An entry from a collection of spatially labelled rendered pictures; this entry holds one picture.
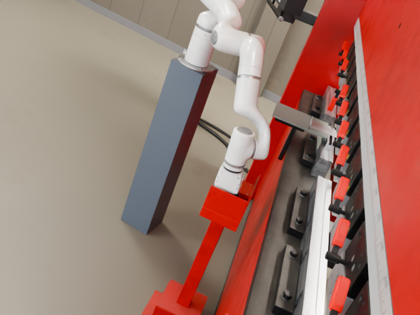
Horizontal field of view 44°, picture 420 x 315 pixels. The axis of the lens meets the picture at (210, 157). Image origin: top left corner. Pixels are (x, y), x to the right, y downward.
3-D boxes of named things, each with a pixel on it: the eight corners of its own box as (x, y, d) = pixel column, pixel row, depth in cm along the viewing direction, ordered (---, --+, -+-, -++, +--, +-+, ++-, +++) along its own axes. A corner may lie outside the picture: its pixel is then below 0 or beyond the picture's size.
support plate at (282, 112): (276, 103, 246) (277, 101, 245) (327, 125, 244) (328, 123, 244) (271, 115, 230) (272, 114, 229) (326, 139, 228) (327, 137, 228)
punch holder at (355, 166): (332, 191, 149) (359, 144, 141) (360, 203, 148) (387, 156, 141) (330, 218, 136) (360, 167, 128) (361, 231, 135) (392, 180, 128)
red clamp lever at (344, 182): (341, 174, 126) (329, 209, 122) (357, 180, 126) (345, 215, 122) (339, 176, 128) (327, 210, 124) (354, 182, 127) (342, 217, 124)
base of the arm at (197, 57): (169, 59, 246) (181, 22, 237) (188, 53, 262) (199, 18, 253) (203, 75, 241) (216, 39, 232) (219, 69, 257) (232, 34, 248)
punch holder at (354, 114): (335, 139, 184) (356, 99, 177) (357, 149, 184) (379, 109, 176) (334, 156, 171) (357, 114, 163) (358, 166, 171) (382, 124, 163)
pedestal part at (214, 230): (180, 294, 242) (218, 205, 216) (192, 300, 241) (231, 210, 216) (175, 302, 236) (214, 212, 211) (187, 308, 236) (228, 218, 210)
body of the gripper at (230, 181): (248, 165, 200) (240, 189, 205) (224, 157, 202) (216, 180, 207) (244, 174, 194) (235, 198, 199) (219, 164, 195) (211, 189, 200)
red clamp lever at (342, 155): (342, 142, 144) (331, 172, 140) (355, 148, 143) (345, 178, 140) (339, 145, 145) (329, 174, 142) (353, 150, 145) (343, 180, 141)
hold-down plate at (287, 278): (282, 250, 167) (286, 243, 165) (298, 257, 166) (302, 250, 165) (270, 312, 140) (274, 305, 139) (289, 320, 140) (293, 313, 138)
